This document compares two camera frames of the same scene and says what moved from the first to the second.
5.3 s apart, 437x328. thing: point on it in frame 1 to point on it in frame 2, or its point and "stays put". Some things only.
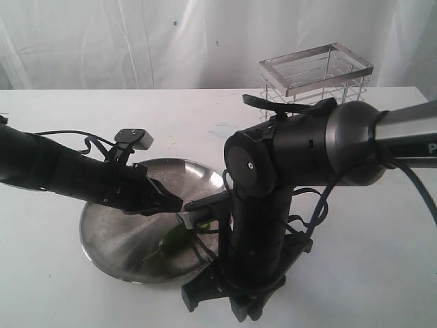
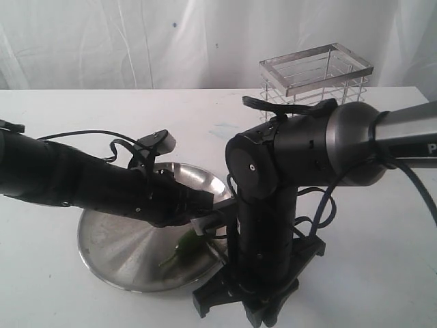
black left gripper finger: x=171 y=205 to x=179 y=220
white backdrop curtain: x=207 y=44 stays put
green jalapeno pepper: x=178 y=240 to x=190 y=247
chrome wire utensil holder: x=313 y=76 stays put
